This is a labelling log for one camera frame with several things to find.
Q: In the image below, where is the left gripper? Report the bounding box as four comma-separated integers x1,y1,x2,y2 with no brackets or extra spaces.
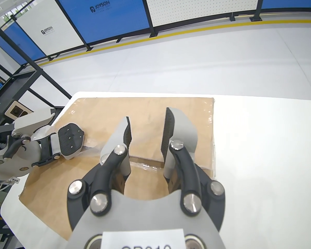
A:
0,107,85,182

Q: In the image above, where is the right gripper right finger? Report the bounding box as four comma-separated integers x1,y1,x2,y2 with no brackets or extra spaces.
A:
161,107,226,233

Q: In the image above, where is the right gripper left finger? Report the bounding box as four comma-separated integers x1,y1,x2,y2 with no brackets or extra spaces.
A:
67,116,132,232

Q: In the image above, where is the large brown cardboard carton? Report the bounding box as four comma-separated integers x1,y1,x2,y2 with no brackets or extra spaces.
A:
18,97,216,241

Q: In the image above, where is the black metal rack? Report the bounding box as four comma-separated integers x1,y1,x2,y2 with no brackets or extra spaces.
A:
0,16,73,131

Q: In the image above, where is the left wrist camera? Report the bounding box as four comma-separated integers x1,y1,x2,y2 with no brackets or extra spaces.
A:
5,101,33,120

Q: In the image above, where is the thin white cable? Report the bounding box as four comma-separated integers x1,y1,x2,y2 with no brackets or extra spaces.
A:
0,177,20,196

